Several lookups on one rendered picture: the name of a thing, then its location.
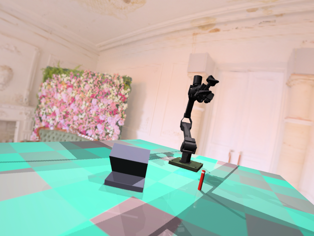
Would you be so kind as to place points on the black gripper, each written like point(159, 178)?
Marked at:
point(203, 90)

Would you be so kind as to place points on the dark grey sloped panel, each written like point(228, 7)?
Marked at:
point(129, 166)

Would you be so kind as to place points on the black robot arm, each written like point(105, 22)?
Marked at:
point(189, 146)

